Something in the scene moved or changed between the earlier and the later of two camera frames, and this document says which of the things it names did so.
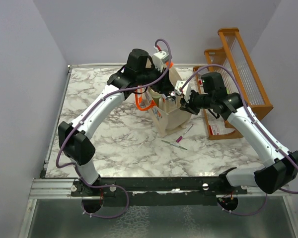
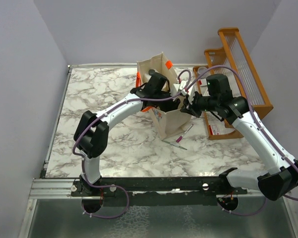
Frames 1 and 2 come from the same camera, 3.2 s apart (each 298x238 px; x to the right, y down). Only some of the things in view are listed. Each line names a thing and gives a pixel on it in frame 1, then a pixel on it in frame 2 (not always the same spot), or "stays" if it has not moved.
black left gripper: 164,85 -> 173,105
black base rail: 156,191 stays
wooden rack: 233,59 stays
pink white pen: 181,137 stays
